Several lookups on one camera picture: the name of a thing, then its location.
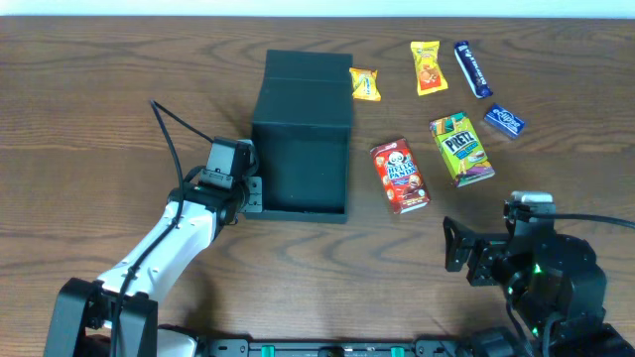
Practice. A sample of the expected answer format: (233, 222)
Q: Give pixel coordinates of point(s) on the yellow orange snack packet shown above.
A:
(430, 78)

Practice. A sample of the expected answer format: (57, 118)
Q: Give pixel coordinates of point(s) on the blue Eclipse mint box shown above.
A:
(505, 121)

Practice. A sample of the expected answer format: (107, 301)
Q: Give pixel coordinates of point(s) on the yellow green Pretz box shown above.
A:
(461, 149)

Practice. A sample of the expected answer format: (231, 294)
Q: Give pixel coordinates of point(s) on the dark blue chocolate bar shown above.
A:
(473, 74)

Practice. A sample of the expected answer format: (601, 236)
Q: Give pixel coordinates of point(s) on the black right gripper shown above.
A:
(478, 259)

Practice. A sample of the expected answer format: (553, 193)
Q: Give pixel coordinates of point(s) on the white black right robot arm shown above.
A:
(551, 280)

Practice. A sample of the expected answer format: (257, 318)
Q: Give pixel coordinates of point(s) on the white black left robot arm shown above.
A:
(117, 314)

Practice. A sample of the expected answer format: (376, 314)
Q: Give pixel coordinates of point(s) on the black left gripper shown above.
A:
(253, 194)

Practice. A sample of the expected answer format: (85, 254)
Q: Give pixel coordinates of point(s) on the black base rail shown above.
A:
(244, 348)

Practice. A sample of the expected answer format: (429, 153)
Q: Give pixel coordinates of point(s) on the red Hello Panda box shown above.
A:
(399, 173)

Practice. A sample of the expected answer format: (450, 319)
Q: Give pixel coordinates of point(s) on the black gift box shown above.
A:
(301, 129)

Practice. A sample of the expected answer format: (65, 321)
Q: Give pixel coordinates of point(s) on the small orange candy packet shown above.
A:
(364, 84)

